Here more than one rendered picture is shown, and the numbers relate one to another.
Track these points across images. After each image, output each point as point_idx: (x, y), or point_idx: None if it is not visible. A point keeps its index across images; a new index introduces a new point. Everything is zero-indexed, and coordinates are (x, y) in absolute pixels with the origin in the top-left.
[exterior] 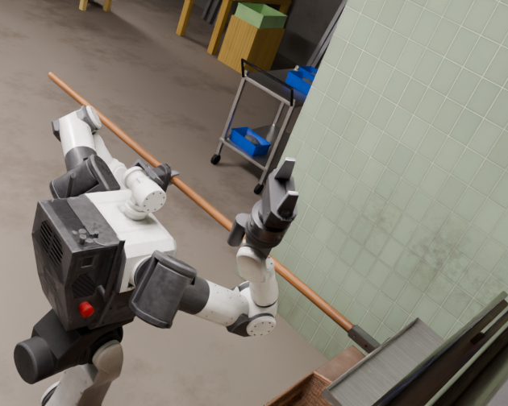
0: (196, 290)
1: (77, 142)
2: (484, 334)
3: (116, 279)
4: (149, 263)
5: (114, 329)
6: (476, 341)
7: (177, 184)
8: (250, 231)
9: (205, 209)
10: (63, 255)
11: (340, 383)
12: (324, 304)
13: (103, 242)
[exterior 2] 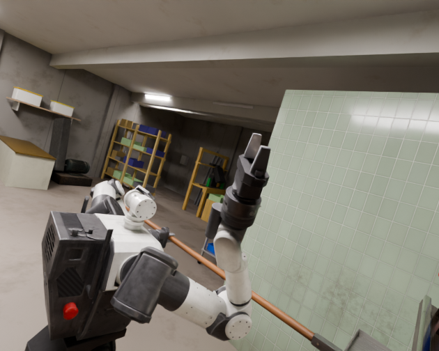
0: (176, 281)
1: (102, 193)
2: None
3: (103, 276)
4: (136, 258)
5: (107, 345)
6: None
7: (173, 240)
8: (225, 210)
9: (190, 253)
10: (54, 248)
11: None
12: (286, 315)
13: (95, 237)
